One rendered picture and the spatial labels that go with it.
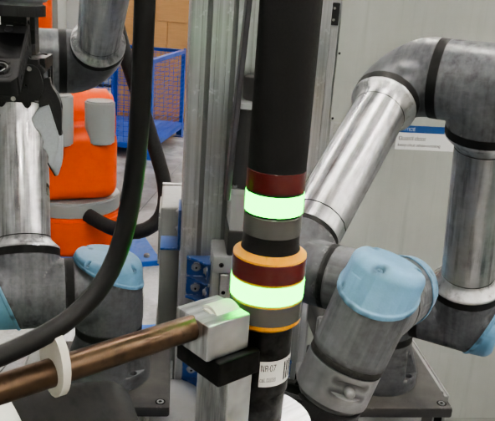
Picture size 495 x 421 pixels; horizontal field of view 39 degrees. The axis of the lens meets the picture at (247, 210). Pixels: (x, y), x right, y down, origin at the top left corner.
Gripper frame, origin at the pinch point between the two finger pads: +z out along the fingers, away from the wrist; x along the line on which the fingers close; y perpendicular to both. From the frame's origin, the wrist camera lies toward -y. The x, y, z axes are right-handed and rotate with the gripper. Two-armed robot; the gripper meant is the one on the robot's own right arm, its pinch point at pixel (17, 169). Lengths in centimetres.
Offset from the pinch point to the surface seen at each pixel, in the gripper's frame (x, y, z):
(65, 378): -15, -59, -7
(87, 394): -12.8, -35.5, 9.9
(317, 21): -26, -51, -23
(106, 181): 19, 333, 98
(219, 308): -22, -53, -7
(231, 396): -23, -54, -2
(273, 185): -25, -52, -14
